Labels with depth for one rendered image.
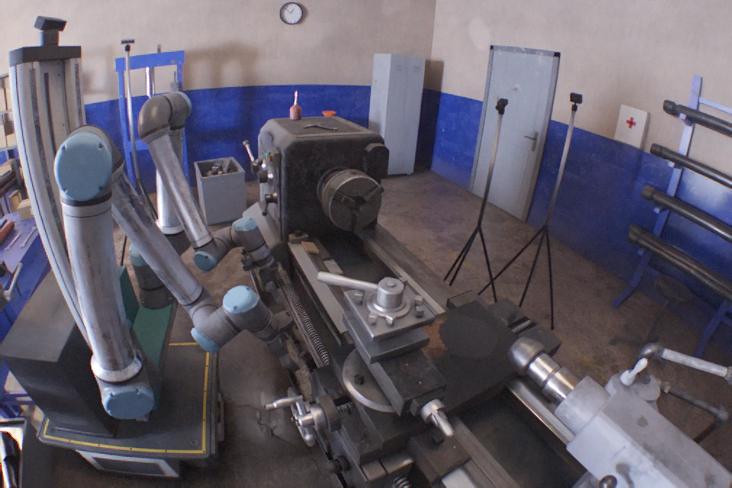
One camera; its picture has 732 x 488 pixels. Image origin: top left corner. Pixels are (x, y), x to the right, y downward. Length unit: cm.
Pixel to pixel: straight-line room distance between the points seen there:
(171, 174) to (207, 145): 357
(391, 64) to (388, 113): 70
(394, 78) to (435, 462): 458
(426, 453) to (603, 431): 41
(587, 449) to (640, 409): 13
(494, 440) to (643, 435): 53
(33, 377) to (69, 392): 17
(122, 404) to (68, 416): 73
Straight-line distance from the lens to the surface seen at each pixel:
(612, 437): 73
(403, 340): 83
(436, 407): 76
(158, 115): 123
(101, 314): 82
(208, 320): 97
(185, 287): 100
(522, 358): 81
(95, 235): 73
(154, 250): 92
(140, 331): 147
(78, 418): 167
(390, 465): 94
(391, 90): 487
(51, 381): 149
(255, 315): 95
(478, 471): 94
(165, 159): 123
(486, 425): 115
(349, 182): 136
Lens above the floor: 166
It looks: 25 degrees down
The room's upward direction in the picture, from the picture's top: 4 degrees clockwise
